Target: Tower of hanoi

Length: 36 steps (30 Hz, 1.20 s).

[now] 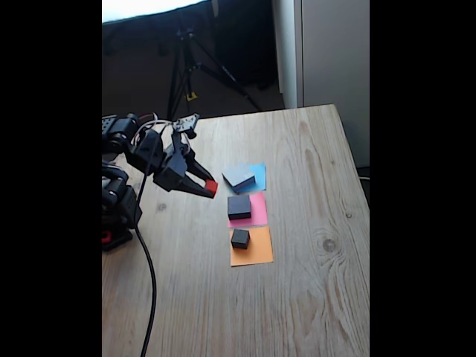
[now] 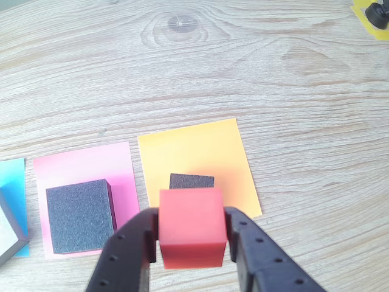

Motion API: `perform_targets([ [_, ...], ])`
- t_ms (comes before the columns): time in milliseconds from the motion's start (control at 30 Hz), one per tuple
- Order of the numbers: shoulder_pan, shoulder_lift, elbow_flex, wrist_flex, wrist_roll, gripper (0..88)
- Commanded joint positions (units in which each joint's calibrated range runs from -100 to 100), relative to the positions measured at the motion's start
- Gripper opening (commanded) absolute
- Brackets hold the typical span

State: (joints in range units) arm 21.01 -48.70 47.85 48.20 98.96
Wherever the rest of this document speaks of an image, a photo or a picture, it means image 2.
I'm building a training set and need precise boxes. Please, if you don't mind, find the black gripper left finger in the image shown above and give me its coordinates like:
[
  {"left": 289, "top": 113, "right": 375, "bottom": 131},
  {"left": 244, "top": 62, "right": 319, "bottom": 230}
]
[{"left": 84, "top": 207, "right": 160, "bottom": 292}]

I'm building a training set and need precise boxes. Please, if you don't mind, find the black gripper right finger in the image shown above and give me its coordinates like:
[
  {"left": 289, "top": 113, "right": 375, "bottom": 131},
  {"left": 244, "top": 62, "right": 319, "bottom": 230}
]
[{"left": 223, "top": 206, "right": 328, "bottom": 292}]

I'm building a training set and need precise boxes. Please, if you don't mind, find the medium black block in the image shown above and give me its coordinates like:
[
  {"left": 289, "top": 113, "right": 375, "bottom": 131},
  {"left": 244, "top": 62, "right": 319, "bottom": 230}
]
[{"left": 45, "top": 178, "right": 118, "bottom": 255}]

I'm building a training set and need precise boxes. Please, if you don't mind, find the small red cube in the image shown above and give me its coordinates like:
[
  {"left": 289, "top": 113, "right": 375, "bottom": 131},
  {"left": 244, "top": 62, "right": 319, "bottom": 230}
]
[{"left": 159, "top": 187, "right": 229, "bottom": 270}]

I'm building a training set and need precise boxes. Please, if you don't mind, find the small black cube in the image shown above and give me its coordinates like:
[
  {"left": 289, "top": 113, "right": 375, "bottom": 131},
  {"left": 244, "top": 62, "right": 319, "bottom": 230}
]
[{"left": 169, "top": 173, "right": 215, "bottom": 190}]

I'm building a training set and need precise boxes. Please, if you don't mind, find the large black block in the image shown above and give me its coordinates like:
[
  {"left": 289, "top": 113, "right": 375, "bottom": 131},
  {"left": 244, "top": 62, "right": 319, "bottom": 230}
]
[{"left": 0, "top": 187, "right": 30, "bottom": 268}]

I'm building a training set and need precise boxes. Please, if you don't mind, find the pink paper sheet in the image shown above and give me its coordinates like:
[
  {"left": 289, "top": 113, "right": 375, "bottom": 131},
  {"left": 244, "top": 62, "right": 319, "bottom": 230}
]
[{"left": 32, "top": 141, "right": 141, "bottom": 260}]

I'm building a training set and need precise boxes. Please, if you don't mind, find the orange paper sheet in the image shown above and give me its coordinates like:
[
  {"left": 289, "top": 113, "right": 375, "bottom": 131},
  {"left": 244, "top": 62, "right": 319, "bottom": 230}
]
[{"left": 137, "top": 117, "right": 263, "bottom": 220}]

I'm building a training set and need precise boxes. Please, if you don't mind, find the blue paper sheet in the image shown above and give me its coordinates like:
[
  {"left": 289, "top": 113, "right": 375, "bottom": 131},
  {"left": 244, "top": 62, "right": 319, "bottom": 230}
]
[{"left": 0, "top": 157, "right": 31, "bottom": 258}]

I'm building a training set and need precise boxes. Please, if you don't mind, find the yellow paper sheet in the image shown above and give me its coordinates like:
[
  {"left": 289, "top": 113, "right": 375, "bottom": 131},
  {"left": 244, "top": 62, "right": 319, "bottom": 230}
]
[{"left": 350, "top": 0, "right": 389, "bottom": 42}]

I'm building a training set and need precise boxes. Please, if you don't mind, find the black round stand foot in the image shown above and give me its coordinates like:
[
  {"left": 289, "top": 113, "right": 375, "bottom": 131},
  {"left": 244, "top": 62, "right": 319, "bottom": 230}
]
[{"left": 364, "top": 0, "right": 389, "bottom": 30}]

